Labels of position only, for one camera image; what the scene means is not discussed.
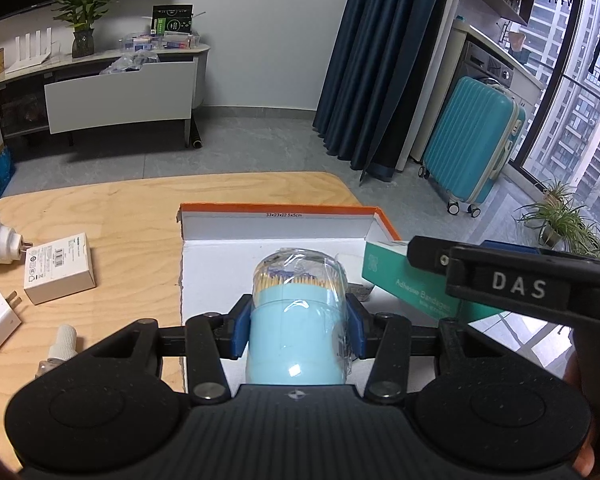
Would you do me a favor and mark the potted plant in dark vase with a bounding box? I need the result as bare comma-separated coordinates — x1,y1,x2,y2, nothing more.
55,0,131,58

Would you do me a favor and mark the tv stand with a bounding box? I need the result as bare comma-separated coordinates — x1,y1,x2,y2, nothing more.
0,42,212,148

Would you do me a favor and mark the pile of plastic packets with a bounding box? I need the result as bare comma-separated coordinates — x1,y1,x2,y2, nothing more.
99,50,161,75

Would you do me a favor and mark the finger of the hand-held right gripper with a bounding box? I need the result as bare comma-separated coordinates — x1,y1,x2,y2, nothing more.
407,236,454,274

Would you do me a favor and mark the clear liquid bottle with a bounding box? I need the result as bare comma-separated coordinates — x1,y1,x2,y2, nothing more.
36,324,83,378

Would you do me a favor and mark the green box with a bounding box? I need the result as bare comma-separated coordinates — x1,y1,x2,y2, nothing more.
152,4,194,32

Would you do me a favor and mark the white adapter box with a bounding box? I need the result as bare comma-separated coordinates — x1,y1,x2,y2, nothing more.
23,234,97,306

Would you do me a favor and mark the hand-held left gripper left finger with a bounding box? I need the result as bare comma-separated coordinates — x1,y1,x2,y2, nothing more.
82,292,255,407

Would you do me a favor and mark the potted spider plant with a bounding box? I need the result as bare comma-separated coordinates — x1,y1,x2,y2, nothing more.
517,180,600,261

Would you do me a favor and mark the teal suitcase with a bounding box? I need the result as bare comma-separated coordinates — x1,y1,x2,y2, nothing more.
419,76,527,218

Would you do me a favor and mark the clear plastic organizer box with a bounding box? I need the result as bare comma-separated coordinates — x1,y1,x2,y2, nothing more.
125,30,201,52

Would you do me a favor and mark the person's right hand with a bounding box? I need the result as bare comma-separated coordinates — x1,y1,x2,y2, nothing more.
564,352,597,477

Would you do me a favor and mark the white drawer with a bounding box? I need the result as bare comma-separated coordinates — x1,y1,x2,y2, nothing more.
44,56,199,135

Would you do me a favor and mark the white router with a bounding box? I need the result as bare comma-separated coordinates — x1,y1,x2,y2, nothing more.
5,29,63,73

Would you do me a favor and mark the grey washing machine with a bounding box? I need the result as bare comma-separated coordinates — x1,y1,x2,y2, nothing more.
460,40,517,96

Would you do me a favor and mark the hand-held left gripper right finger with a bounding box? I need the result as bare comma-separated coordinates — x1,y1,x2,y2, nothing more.
344,291,486,407

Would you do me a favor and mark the light blue toothpick holder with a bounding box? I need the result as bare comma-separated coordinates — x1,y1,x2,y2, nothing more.
245,247,356,387

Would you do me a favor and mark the teal bandage box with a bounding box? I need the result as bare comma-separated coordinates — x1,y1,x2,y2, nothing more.
361,240,511,323

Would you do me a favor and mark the dark blue curtain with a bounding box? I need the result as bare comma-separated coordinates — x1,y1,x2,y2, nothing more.
313,0,456,181

